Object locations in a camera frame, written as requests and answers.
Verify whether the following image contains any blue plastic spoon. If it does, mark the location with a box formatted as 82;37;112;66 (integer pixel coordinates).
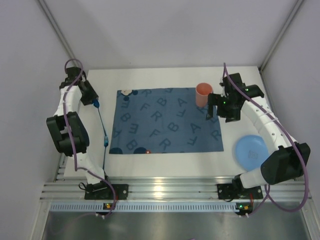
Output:
92;99;109;147

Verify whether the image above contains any pink plastic cup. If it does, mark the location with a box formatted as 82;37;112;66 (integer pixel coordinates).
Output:
195;82;213;108

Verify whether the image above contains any blue lettered cloth placemat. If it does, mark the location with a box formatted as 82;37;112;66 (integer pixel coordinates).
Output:
109;88;224;155

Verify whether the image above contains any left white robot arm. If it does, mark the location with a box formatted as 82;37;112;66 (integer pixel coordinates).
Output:
46;67;108;193

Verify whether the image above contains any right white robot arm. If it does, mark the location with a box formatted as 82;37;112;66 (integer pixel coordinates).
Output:
206;73;311;192

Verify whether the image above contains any blue plastic plate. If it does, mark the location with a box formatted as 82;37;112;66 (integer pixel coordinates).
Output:
234;135;269;172

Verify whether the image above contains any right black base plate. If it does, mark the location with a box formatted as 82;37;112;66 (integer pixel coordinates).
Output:
216;183;264;202

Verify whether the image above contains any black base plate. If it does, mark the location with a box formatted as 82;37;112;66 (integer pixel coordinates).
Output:
216;183;264;202
84;182;129;200

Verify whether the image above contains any aluminium front rail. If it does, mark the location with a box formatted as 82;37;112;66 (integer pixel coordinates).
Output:
40;176;305;202

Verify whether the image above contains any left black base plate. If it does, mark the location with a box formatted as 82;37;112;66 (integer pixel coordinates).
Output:
84;182;129;200

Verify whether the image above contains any slotted white cable duct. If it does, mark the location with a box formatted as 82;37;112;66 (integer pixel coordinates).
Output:
50;202;252;213

